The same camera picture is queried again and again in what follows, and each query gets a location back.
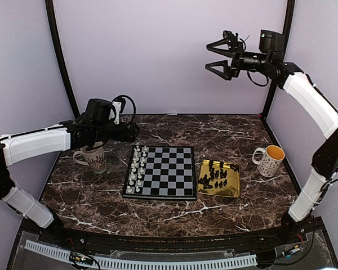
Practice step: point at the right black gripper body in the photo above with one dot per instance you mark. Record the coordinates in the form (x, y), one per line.
(238, 63)

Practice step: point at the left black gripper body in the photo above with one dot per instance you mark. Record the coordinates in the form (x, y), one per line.
(122, 135)

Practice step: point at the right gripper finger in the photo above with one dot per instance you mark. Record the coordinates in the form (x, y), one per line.
(221, 47)
(219, 68)

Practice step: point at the black white chess board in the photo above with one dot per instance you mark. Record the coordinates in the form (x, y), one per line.
(161, 173)

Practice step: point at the gold metal tray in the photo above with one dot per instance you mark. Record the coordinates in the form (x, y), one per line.
(218, 178)

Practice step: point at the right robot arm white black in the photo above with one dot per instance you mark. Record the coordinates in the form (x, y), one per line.
(287, 76)

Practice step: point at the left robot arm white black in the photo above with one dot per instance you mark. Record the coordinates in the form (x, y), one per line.
(99, 124)

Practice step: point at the tall cactus print mug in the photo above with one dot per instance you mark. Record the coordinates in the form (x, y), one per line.
(93, 157)

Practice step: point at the yellow inside cactus mug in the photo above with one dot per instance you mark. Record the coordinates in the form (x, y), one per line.
(268, 159)

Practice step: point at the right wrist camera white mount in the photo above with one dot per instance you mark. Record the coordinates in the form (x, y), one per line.
(231, 38)

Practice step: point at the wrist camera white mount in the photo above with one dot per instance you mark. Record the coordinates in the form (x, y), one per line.
(231, 38)
(118, 107)

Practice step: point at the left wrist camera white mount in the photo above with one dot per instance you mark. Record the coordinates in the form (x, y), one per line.
(118, 107)

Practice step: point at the black front rail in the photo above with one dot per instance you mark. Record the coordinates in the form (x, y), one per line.
(98, 241)

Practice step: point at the left black frame post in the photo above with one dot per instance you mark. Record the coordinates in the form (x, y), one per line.
(54, 30)

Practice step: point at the white slotted cable duct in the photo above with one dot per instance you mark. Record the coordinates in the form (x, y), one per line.
(101, 262)

